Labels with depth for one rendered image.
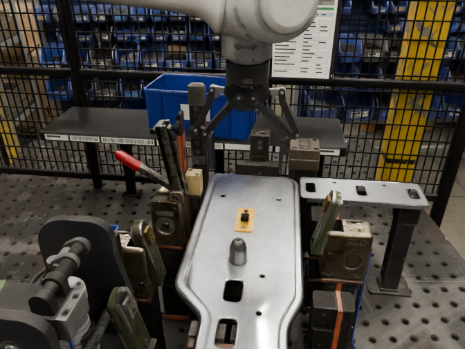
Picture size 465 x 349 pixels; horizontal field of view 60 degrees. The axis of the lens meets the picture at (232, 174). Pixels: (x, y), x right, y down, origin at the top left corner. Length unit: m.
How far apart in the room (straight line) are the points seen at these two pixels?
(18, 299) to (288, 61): 0.99
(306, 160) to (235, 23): 0.61
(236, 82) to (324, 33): 0.61
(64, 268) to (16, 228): 1.00
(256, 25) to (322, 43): 0.81
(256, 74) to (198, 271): 0.36
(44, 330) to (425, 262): 1.10
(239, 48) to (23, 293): 0.46
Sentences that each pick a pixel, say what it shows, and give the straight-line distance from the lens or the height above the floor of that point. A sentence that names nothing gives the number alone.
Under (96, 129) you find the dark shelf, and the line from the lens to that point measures 1.29.
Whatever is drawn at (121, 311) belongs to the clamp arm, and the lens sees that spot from 0.59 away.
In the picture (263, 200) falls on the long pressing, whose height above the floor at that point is 1.00.
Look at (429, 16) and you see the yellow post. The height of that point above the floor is 1.34.
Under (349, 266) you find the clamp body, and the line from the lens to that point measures 0.85.
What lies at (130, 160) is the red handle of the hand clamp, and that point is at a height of 1.13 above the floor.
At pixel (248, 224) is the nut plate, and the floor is 1.00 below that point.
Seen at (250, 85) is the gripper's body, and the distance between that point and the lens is 0.70.
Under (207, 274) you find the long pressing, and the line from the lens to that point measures 0.75.
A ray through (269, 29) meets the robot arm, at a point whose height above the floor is 1.43.
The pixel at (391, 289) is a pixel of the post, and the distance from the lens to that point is 1.20.
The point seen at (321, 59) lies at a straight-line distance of 1.29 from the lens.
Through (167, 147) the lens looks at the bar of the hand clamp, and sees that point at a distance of 0.80.
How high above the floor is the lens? 1.51
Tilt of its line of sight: 30 degrees down
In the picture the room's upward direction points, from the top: straight up
